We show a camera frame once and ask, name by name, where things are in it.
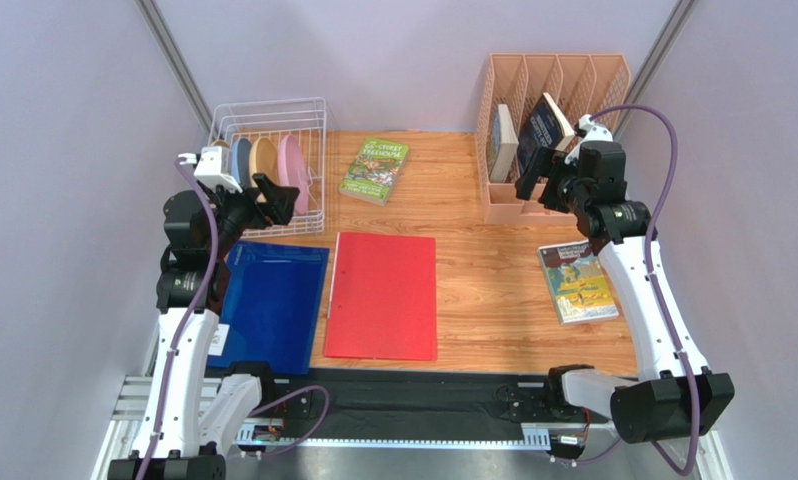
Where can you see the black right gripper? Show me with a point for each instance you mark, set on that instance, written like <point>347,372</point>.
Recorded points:
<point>549,178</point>

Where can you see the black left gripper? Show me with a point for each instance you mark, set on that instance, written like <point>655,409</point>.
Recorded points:
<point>281,199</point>

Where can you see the pink plate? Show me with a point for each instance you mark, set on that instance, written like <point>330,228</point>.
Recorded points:
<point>293,171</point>

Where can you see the orange plate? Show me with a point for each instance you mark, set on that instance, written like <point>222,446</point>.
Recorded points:
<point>263,159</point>

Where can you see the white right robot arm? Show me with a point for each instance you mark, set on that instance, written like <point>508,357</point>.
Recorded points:
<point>676,394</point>

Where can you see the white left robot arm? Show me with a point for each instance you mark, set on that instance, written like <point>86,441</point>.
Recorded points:
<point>178,439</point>

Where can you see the light blue standing book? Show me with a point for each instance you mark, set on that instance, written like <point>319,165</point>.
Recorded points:
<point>502,145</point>

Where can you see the dark blue leaning book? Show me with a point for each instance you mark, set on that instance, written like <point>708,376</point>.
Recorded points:
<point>545,126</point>

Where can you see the blue plate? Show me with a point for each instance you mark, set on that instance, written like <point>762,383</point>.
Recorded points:
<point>240,152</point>

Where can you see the yellow plate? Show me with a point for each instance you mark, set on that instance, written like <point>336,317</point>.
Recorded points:
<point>220,143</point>

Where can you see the green treehouse book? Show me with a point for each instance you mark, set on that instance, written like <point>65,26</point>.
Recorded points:
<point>375,171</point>

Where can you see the blue folder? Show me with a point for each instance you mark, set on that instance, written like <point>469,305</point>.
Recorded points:
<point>271,306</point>

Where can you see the pink file organizer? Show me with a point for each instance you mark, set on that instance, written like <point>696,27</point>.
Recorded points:
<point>580,84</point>

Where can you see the penguin classics garden book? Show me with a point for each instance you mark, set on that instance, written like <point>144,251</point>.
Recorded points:
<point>577,284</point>

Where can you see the red folder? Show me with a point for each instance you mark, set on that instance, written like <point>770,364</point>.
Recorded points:
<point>383,298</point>

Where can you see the black base mat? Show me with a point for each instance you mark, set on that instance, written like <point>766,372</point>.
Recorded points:
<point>371,404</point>

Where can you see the white wire dish rack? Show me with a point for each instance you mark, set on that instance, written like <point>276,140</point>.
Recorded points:
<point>305,119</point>

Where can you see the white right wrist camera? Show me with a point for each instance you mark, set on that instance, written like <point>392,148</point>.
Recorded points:
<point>589,130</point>

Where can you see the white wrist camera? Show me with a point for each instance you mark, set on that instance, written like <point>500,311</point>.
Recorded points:
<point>213,168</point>
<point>589,130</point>

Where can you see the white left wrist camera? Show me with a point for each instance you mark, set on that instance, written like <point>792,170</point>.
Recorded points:
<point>213,168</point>

